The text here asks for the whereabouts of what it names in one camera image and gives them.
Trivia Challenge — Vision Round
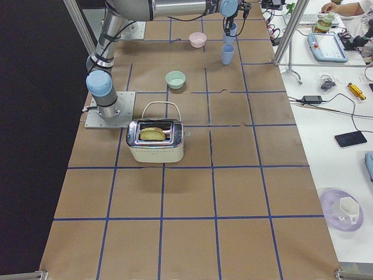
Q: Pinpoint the blue cup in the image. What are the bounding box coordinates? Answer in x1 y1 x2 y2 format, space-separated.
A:
223 23 237 45
221 44 235 65

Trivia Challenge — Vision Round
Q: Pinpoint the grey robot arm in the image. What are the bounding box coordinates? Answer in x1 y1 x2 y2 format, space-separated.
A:
86 1 242 120

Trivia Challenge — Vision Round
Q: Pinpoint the person forearm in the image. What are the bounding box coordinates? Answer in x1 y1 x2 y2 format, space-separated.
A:
321 2 364 17

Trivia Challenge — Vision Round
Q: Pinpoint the pink bowl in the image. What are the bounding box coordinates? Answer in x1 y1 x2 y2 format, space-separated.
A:
189 32 207 48

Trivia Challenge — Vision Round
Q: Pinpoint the white keyboard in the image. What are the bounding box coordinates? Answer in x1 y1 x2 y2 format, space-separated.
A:
282 13 340 26

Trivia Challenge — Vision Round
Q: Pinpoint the green bowl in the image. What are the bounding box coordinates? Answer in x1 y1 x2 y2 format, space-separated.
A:
166 71 186 89

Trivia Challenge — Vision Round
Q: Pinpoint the glass jar with lid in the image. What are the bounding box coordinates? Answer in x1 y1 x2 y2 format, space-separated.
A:
312 12 335 34

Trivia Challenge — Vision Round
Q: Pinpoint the blue teach pendant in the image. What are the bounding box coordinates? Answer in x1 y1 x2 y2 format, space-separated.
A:
307 33 349 63

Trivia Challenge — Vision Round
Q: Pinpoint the black power adapter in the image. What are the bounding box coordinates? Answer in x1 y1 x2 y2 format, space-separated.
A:
301 95 323 104

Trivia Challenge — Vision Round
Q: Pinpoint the bread slice in toaster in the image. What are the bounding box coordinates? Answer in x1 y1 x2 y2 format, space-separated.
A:
139 127 166 141

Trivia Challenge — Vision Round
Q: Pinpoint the gold metal cylinder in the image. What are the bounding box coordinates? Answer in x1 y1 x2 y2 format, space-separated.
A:
347 82 366 100

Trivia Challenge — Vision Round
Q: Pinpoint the cream chrome toaster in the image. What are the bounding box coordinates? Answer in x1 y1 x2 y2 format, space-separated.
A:
126 118 184 163

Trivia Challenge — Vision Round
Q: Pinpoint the black smartphone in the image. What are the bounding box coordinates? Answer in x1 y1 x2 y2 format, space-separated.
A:
334 131 367 148

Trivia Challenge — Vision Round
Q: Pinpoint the white hexagonal cup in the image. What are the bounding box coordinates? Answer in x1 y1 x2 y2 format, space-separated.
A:
337 197 360 225

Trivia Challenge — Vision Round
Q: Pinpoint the aluminium frame post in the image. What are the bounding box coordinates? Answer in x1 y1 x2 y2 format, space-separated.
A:
273 0 309 66

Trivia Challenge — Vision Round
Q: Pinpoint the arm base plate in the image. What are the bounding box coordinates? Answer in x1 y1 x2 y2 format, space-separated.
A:
120 22 146 41
85 92 135 129

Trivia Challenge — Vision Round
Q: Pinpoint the white toaster power cord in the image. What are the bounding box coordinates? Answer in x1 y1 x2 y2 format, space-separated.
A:
141 101 184 123

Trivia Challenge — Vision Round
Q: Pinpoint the black cable bundle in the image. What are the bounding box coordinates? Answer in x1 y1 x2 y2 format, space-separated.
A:
318 74 337 90

